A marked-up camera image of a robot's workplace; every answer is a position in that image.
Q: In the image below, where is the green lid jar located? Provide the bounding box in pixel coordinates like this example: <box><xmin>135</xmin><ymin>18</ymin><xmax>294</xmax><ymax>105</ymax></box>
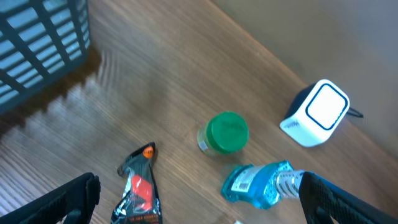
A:
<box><xmin>197</xmin><ymin>111</ymin><xmax>249</xmax><ymax>156</ymax></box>

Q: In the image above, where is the white barcode scanner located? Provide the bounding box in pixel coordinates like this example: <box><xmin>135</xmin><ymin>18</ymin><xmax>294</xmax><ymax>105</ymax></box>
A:
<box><xmin>279</xmin><ymin>79</ymin><xmax>350</xmax><ymax>147</ymax></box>

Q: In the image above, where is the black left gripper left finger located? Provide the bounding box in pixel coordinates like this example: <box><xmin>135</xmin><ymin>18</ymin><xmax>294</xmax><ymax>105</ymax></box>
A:
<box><xmin>1</xmin><ymin>172</ymin><xmax>101</xmax><ymax>224</ymax></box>

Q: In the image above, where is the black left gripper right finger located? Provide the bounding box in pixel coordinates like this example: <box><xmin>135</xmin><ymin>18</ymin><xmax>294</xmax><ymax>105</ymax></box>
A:
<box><xmin>299</xmin><ymin>171</ymin><xmax>397</xmax><ymax>224</ymax></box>

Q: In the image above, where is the black red snack packet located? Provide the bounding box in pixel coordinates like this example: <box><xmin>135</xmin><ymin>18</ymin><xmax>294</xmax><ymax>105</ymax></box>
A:
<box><xmin>111</xmin><ymin>142</ymin><xmax>163</xmax><ymax>224</ymax></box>

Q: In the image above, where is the grey plastic mesh basket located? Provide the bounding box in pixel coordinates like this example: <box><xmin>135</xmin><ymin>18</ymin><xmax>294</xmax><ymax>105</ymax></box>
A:
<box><xmin>1</xmin><ymin>0</ymin><xmax>91</xmax><ymax>113</ymax></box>

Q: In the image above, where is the blue mouthwash bottle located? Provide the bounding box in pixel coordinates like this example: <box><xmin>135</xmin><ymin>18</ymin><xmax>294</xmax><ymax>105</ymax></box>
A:
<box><xmin>221</xmin><ymin>161</ymin><xmax>304</xmax><ymax>210</ymax></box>

